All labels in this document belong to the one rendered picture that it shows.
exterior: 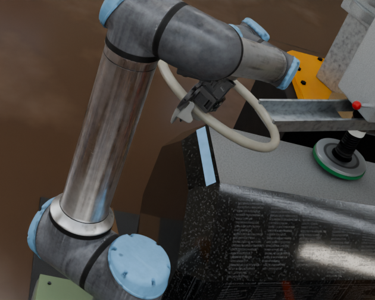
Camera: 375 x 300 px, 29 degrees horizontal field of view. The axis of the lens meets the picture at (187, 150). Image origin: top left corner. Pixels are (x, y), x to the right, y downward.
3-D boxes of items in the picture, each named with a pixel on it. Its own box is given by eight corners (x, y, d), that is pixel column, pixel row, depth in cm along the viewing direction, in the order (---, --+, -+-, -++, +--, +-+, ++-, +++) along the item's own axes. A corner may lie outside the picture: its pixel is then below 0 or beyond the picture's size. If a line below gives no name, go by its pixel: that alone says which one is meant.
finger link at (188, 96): (178, 110, 208) (199, 87, 207) (175, 106, 208) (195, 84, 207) (183, 111, 213) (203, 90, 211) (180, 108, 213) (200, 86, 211)
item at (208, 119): (236, 78, 266) (241, 72, 265) (299, 169, 234) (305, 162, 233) (134, 32, 234) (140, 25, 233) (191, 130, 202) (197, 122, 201)
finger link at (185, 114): (178, 133, 209) (200, 109, 208) (165, 119, 211) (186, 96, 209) (182, 134, 212) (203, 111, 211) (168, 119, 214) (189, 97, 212)
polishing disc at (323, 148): (308, 157, 275) (309, 154, 274) (322, 133, 292) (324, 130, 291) (358, 184, 272) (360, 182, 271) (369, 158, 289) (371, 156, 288)
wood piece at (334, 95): (327, 100, 336) (332, 92, 333) (345, 103, 340) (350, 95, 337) (342, 126, 321) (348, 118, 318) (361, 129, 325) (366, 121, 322)
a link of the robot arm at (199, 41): (233, 31, 127) (309, 58, 190) (175, -1, 130) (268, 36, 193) (202, 88, 129) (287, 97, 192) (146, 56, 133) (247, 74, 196)
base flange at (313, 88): (282, 54, 366) (286, 46, 363) (367, 76, 378) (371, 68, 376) (301, 111, 328) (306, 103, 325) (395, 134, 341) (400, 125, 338)
